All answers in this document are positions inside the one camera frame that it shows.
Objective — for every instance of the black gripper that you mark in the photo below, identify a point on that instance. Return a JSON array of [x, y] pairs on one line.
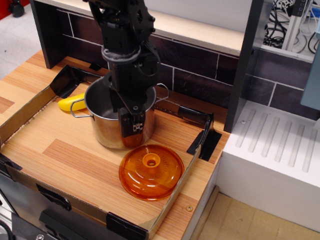
[[131, 76]]

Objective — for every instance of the stainless steel pot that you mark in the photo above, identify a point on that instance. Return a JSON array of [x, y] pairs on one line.
[[105, 122]]

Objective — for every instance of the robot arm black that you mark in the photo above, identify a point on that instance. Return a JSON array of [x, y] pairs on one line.
[[125, 25]]

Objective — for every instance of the cardboard fence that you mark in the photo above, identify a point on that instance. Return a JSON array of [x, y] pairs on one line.
[[57, 176]]

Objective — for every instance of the orange glass lid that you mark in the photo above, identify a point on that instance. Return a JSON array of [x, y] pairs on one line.
[[151, 172]]

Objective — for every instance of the yellow plastic banana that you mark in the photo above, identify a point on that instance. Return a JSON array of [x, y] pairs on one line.
[[75, 103]]

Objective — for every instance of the brass screw grommet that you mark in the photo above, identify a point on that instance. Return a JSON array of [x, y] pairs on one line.
[[189, 208]]

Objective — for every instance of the wooden shelf with dark posts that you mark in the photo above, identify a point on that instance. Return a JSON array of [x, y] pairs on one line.
[[202, 61]]

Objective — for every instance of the white drainboard sink unit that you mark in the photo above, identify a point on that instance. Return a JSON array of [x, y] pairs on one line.
[[271, 162]]

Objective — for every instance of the black chair caster wheel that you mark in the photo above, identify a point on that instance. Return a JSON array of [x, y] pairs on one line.
[[16, 8]]

